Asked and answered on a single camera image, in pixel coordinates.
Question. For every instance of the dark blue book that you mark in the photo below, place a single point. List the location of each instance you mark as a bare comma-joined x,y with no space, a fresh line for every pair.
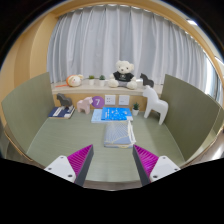
60,112

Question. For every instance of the light blue book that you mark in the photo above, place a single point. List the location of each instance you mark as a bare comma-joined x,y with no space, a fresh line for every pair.
96,116

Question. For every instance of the cream teddy bear black shirt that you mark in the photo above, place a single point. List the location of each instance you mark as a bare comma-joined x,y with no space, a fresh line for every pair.
122,76

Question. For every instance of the grey wooden horse figure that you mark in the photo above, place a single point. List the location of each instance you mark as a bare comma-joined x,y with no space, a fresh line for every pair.
64,100

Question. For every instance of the bright blue book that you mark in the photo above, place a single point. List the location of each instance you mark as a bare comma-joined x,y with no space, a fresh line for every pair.
116,114

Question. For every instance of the cream and orange plush toy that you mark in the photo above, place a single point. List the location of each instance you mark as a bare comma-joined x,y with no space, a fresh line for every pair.
75,80

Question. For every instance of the cream wooden ledge shelf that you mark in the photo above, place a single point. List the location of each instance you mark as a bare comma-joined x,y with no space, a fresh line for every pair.
96,90

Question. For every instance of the purple round number sign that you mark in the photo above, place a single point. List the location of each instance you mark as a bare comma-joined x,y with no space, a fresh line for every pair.
98,101

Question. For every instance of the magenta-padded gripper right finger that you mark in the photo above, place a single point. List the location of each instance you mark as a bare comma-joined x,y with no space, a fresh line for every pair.
158,166

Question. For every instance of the white wooden horse figure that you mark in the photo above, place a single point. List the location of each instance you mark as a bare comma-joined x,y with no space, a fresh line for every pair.
154,103

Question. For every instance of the white curtain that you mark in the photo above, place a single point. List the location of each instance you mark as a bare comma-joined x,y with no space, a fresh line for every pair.
100,40

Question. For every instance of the pink wooden horse figure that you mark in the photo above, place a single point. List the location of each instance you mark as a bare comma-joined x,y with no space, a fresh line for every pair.
84,106

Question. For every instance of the green desk partition panel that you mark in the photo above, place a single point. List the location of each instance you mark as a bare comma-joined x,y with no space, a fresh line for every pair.
190,113
23,110

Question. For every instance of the white wall socket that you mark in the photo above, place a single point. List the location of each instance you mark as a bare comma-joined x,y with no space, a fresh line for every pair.
110,100
124,100

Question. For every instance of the dark brown wooden horse figure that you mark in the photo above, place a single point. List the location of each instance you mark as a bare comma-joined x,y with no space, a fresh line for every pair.
146,81

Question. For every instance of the small potted plant white pot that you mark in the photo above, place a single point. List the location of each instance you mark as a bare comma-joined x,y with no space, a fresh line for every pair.
91,81
135,112
102,82

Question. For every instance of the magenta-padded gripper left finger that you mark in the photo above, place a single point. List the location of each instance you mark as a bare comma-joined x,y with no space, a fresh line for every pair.
63,166

